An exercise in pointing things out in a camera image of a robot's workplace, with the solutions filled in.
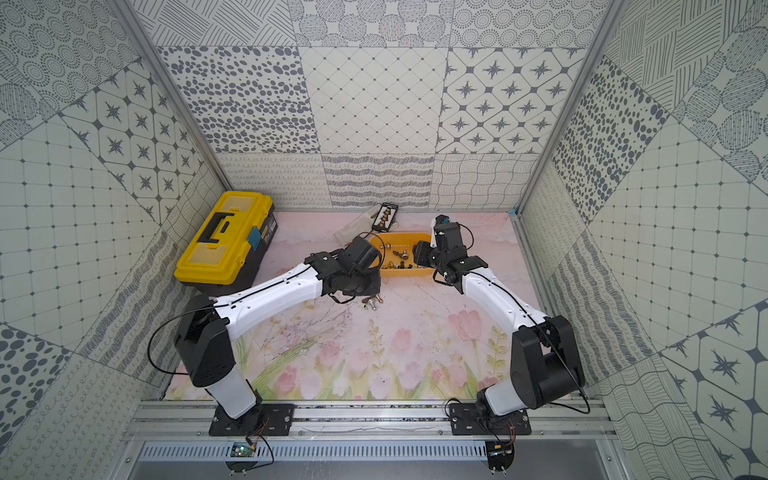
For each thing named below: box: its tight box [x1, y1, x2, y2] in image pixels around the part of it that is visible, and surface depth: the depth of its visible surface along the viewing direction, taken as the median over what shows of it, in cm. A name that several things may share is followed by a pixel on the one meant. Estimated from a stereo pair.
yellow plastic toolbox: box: [174, 190, 278, 296], surface depth 92 cm
